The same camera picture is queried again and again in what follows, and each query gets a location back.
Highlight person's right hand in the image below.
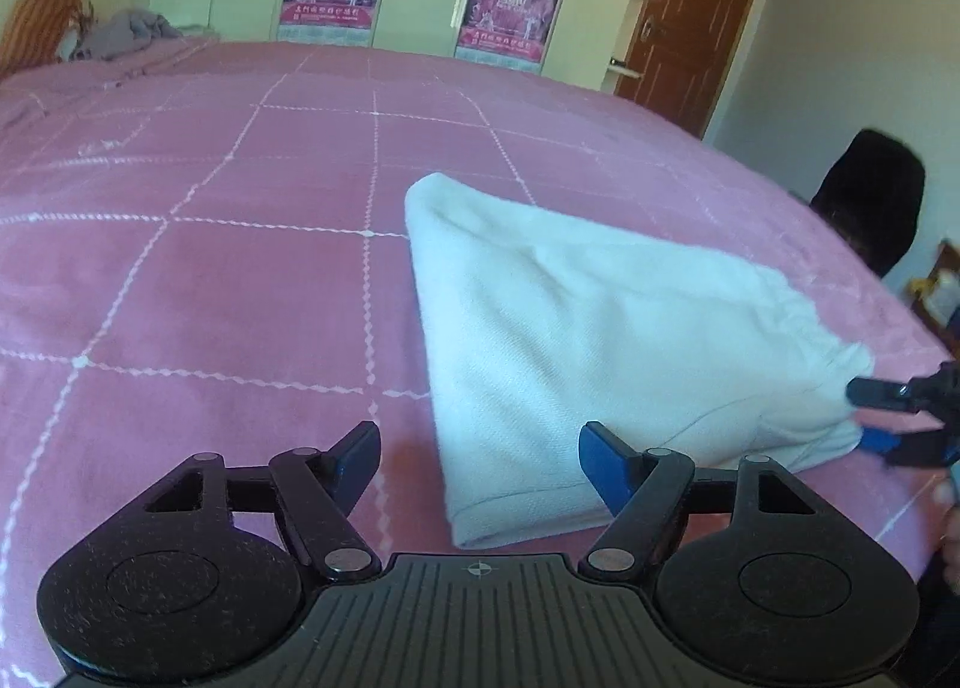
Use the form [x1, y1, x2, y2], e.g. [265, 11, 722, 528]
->
[937, 478, 960, 591]

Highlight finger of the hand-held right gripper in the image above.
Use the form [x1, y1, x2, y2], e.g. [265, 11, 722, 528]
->
[847, 362, 960, 420]
[859, 422, 960, 468]

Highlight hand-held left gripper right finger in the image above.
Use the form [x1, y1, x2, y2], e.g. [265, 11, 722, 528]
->
[578, 421, 819, 582]

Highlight pink checked bedspread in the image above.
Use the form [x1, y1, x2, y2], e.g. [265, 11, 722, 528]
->
[0, 35, 958, 688]

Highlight white towel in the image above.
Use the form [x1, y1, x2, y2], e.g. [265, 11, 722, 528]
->
[403, 170, 877, 552]

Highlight brown wooden door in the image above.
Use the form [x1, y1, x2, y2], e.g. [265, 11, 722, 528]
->
[613, 0, 773, 140]

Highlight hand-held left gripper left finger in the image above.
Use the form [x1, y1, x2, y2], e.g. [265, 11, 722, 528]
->
[142, 421, 384, 581]

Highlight orange striped pillow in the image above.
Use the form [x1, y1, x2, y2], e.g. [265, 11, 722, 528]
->
[0, 0, 95, 79]

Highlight grey crumpled cloth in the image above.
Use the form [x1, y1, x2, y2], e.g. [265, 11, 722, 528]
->
[75, 9, 190, 62]

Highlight wooden table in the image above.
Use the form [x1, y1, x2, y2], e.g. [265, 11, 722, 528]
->
[909, 242, 960, 353]

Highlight black bulky object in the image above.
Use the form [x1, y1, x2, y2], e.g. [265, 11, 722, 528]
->
[810, 128, 928, 281]

